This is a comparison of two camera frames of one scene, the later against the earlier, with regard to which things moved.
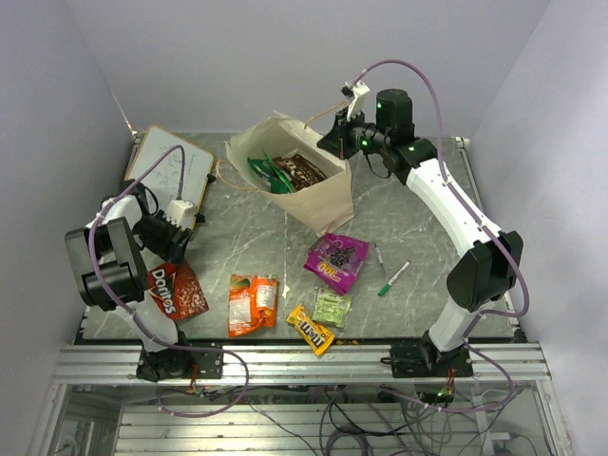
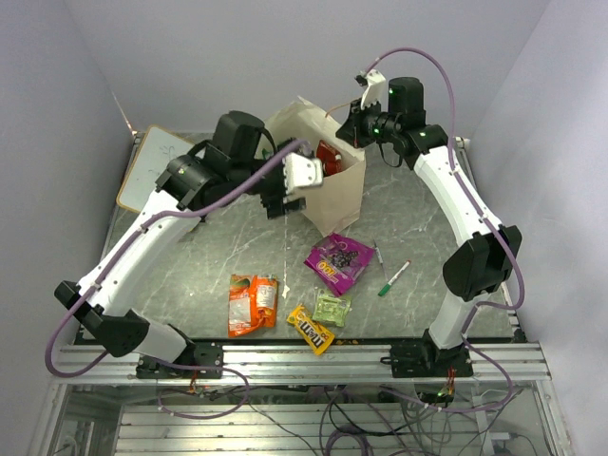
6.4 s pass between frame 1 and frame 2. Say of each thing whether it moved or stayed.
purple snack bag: stayed
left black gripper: moved
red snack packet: moved
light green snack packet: stayed
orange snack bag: stayed
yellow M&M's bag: stayed
